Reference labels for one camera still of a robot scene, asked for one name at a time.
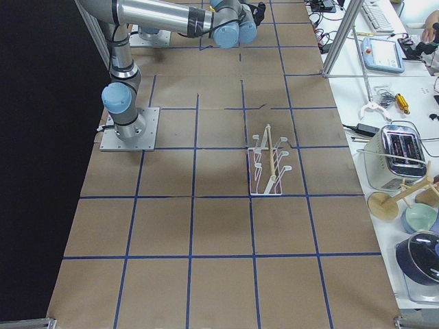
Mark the silver toaster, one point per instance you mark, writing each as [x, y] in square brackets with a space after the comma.
[394, 156]

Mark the dark blue pot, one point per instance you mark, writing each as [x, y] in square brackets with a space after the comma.
[417, 256]

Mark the yellow screwdriver tool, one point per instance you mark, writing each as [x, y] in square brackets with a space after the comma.
[402, 104]

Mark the wooden mug tree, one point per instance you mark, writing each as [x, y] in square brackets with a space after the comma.
[385, 207]

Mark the white wire cup rack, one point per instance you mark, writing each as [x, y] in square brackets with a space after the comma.
[261, 183]

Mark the aluminium frame post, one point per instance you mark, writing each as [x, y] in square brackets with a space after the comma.
[347, 23]

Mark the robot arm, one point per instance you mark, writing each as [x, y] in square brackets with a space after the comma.
[226, 22]

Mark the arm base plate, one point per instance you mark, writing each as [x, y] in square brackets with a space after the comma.
[147, 37]
[138, 136]

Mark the white keyboard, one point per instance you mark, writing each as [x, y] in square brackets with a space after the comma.
[373, 14]

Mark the black power adapter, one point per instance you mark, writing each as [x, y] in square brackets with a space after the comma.
[366, 130]

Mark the wooden rack rod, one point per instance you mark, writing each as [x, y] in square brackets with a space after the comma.
[270, 149]

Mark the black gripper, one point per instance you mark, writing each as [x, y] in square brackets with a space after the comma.
[259, 8]

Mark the blue teach pendant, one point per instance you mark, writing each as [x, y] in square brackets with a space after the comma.
[382, 55]

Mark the teal bowl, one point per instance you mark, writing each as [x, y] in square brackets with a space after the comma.
[419, 217]

